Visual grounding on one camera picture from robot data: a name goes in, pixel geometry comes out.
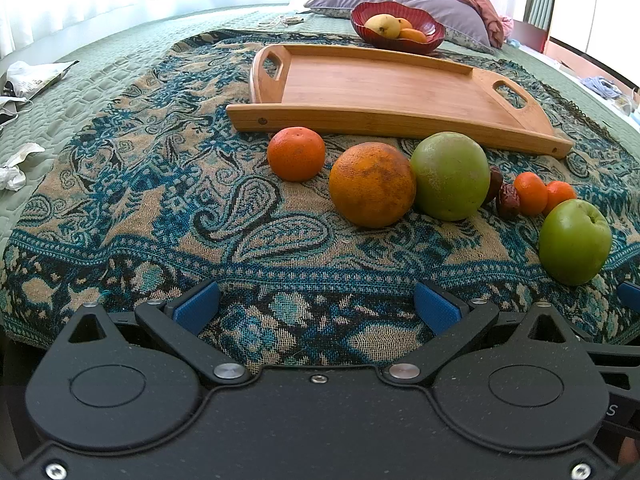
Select orange fruit in bowl front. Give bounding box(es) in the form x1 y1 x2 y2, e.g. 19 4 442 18
398 28 428 44

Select green quilted bedspread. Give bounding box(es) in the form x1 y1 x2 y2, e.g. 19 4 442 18
1 6 639 240

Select lavender cloth on floor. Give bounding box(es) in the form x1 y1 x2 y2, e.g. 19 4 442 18
580 76 623 100

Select large pale green fruit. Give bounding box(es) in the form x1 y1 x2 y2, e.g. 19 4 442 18
410 131 490 221

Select dark red date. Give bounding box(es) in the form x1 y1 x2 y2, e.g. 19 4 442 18
497 183 521 220
483 166 503 205

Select crumpled white paper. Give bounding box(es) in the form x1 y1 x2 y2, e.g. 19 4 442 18
0 143 44 192

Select large mottled orange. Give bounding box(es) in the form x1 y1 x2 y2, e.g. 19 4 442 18
329 142 416 229

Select red fruit bowl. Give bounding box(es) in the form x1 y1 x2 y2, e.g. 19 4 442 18
350 1 446 54

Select orange fruit in bowl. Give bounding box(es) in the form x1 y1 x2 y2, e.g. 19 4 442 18
397 18 412 29
398 28 428 44

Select white plastic bag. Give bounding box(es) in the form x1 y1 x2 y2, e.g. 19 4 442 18
3 61 77 100

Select paisley patterned throw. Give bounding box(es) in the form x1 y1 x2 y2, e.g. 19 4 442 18
1 32 639 368

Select dark red date upper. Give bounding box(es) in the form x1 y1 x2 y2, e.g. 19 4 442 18
483 166 503 205

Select small tangerine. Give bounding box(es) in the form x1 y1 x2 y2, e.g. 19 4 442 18
542 181 577 216
513 172 548 216

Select smooth orange mandarin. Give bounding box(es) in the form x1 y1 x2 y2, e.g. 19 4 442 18
267 127 326 182

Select orange fruit in bowl back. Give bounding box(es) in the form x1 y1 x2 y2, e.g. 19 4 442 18
397 18 412 29

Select dark red date lower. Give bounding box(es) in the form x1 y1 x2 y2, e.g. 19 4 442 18
497 183 521 220

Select wooden serving tray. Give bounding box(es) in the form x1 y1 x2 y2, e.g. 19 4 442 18
227 44 573 158

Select yellow pear in bowl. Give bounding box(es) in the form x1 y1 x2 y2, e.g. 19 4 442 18
364 13 401 40

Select green apple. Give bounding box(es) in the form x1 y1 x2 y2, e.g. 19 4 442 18
538 200 612 286

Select white cable on bed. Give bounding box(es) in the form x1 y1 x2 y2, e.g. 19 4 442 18
267 12 312 31

